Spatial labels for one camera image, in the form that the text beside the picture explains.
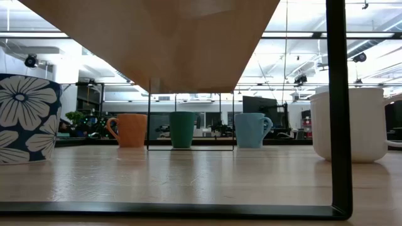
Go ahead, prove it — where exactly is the green cup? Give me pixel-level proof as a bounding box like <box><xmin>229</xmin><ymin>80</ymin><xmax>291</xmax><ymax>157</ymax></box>
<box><xmin>168</xmin><ymin>111</ymin><xmax>197</xmax><ymax>149</ymax></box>

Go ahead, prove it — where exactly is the light blue mug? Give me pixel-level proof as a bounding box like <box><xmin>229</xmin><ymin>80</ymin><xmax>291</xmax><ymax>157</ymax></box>
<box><xmin>234</xmin><ymin>112</ymin><xmax>273</xmax><ymax>149</ymax></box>

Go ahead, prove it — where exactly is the orange mug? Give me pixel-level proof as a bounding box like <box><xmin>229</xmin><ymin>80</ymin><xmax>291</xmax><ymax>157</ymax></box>
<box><xmin>106</xmin><ymin>113</ymin><xmax>148</xmax><ymax>149</ymax></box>

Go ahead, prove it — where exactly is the navy mug with white flowers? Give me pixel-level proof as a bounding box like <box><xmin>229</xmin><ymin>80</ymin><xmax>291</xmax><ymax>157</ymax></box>
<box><xmin>0</xmin><ymin>73</ymin><xmax>63</xmax><ymax>166</ymax></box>

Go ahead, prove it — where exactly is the wooden shelf with black legs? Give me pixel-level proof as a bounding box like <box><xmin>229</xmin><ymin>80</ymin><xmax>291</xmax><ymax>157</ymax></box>
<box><xmin>0</xmin><ymin>0</ymin><xmax>354</xmax><ymax>221</ymax></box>

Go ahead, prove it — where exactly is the black computer monitor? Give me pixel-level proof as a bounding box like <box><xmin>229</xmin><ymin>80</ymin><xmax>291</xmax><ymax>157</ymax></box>
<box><xmin>242</xmin><ymin>95</ymin><xmax>290</xmax><ymax>139</ymax></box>

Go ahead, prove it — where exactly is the black metal rack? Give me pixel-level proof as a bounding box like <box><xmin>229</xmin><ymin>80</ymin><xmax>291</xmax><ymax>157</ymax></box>
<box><xmin>75</xmin><ymin>81</ymin><xmax>105</xmax><ymax>139</ymax></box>

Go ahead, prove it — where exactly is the storage rack with red bins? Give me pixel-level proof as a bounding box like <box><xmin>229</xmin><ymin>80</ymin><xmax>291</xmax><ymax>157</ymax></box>
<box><xmin>300</xmin><ymin>109</ymin><xmax>315</xmax><ymax>139</ymax></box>

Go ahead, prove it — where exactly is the green potted plant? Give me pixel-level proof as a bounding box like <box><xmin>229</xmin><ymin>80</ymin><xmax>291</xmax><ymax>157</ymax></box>
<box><xmin>64</xmin><ymin>110</ymin><xmax>86</xmax><ymax>126</ymax></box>

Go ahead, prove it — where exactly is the black metal table frame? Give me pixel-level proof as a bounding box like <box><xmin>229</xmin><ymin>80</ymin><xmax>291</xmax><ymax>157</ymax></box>
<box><xmin>55</xmin><ymin>137</ymin><xmax>315</xmax><ymax>147</ymax></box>

